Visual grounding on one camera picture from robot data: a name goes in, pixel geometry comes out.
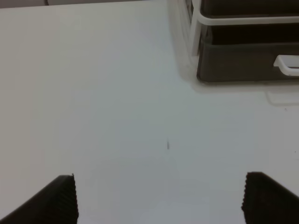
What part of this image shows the brown translucent drawer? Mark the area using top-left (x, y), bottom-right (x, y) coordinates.
top-left (200, 0), bottom-right (299, 18)
top-left (197, 23), bottom-right (299, 83)

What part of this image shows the white drawer cabinet frame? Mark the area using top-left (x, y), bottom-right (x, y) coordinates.
top-left (167, 0), bottom-right (299, 57)

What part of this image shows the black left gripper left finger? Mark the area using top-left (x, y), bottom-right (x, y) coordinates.
top-left (0, 174), bottom-right (78, 224)

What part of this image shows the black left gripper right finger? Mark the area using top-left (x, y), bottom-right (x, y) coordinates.
top-left (241, 172), bottom-right (299, 224)

